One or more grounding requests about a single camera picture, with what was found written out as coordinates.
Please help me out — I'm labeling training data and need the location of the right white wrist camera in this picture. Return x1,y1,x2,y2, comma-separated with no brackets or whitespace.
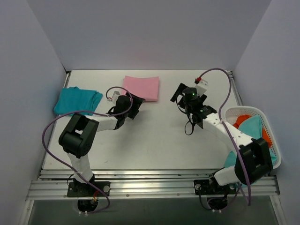
195,77,208,97

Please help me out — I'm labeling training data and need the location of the white plastic laundry basket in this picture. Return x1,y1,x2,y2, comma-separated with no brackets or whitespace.
225,106,282,170

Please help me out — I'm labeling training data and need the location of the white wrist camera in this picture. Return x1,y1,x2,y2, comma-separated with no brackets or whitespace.
195,77,208,97
107,91,120,103

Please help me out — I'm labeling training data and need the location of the orange t shirt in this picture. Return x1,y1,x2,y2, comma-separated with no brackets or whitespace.
232,114,273,148

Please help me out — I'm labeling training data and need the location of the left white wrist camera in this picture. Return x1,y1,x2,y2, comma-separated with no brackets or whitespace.
107,91,120,103

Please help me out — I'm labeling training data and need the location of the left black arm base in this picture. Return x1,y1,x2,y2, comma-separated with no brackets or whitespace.
67,178,111,212

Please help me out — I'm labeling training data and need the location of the folded teal t shirt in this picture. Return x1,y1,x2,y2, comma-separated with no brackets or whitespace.
53,87,103,115

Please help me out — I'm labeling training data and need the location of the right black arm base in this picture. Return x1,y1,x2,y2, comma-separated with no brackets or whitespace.
193,175,237,212

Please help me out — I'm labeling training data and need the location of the pink t shirt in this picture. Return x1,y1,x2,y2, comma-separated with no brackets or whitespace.
122,76,159,102

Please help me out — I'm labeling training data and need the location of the light turquoise t shirt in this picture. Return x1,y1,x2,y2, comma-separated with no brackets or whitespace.
223,114,277,188

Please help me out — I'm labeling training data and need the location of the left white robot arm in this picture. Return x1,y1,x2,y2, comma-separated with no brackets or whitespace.
59,92,145,196

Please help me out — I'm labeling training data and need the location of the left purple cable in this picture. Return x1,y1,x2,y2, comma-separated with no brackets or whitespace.
42,87,135,214

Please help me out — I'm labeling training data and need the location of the aluminium mounting rail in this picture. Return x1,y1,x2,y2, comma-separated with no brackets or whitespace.
26,169,281,201

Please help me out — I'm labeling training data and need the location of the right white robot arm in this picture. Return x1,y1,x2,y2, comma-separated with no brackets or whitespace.
171,83,273,194

